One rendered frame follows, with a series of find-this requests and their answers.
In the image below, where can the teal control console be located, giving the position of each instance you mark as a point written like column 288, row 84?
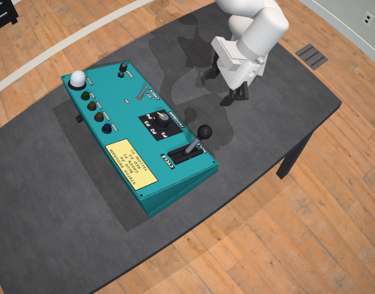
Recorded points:
column 156, row 155

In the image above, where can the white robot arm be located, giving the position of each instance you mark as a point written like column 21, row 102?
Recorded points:
column 257, row 25

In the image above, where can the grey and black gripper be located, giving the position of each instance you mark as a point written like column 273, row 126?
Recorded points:
column 239, row 80

